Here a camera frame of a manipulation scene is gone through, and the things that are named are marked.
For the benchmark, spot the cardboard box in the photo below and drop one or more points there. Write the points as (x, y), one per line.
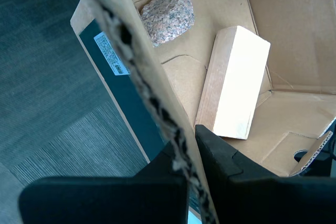
(288, 37)

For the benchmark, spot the speckled granite rock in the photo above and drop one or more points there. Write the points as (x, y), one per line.
(169, 16)

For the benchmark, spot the light wooden block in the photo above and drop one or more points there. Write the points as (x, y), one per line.
(236, 85)

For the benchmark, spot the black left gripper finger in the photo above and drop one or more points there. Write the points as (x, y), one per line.
(262, 200)
(105, 200)

